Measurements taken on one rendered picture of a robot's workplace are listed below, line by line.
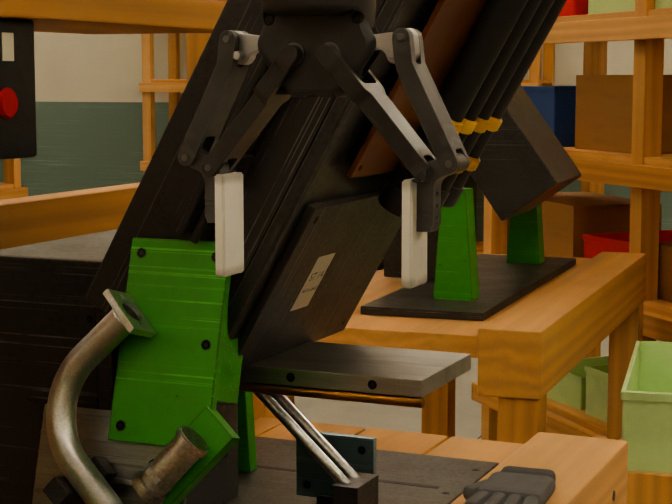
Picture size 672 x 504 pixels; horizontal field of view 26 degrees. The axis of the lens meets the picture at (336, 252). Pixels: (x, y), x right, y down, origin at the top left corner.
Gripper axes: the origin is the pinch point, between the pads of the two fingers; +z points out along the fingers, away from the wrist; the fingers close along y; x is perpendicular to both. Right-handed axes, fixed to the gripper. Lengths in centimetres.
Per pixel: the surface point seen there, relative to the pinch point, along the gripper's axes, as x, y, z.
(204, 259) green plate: 40, -31, 6
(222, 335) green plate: 38.6, -28.2, 13.2
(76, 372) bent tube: 34, -42, 17
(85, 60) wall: 908, -616, -26
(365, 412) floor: 482, -197, 132
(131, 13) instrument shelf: 64, -54, -20
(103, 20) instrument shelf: 58, -54, -19
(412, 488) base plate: 87, -26, 41
